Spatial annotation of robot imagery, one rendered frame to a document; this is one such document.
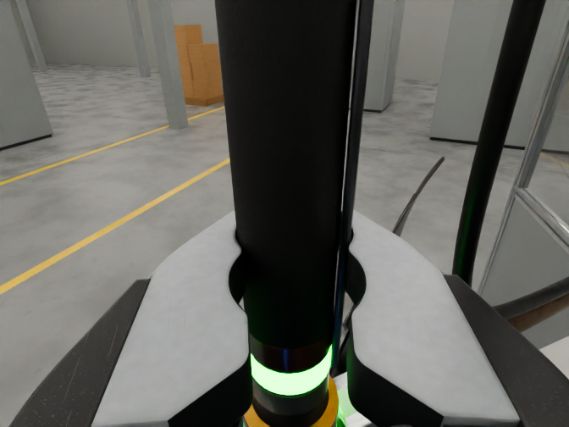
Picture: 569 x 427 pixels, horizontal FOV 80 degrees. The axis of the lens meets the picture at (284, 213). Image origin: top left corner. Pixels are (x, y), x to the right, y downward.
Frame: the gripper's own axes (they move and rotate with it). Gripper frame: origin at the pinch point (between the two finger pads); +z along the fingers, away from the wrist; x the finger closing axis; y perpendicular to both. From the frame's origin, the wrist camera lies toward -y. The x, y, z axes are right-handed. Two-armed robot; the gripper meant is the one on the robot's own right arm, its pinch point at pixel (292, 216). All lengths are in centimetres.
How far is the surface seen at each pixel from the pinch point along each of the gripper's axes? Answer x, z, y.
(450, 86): 234, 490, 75
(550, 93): 91, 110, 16
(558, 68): 91, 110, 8
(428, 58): 447, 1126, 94
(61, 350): -125, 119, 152
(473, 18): 243, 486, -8
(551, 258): 86, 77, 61
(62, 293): -151, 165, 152
